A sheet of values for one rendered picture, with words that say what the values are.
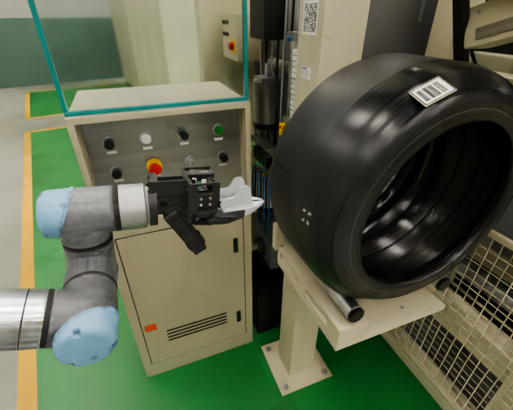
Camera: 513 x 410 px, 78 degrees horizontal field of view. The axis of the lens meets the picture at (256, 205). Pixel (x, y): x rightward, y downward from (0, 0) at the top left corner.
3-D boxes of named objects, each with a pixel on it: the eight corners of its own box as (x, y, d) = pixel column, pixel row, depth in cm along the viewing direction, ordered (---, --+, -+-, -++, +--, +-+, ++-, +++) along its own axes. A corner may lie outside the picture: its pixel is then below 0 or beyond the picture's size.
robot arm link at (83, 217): (50, 225, 53) (39, 180, 49) (121, 219, 57) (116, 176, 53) (42, 254, 47) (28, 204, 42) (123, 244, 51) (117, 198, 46)
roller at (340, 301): (283, 234, 102) (295, 226, 102) (288, 242, 105) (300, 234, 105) (347, 318, 74) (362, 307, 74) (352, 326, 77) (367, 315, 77)
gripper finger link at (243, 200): (272, 186, 57) (222, 190, 53) (268, 214, 60) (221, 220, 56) (265, 179, 59) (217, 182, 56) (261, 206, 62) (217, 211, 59)
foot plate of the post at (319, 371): (260, 347, 167) (260, 345, 166) (305, 331, 176) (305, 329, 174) (282, 396, 146) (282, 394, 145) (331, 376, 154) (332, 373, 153)
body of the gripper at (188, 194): (225, 183, 52) (147, 188, 48) (221, 226, 56) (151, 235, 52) (212, 165, 58) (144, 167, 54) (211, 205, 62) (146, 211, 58)
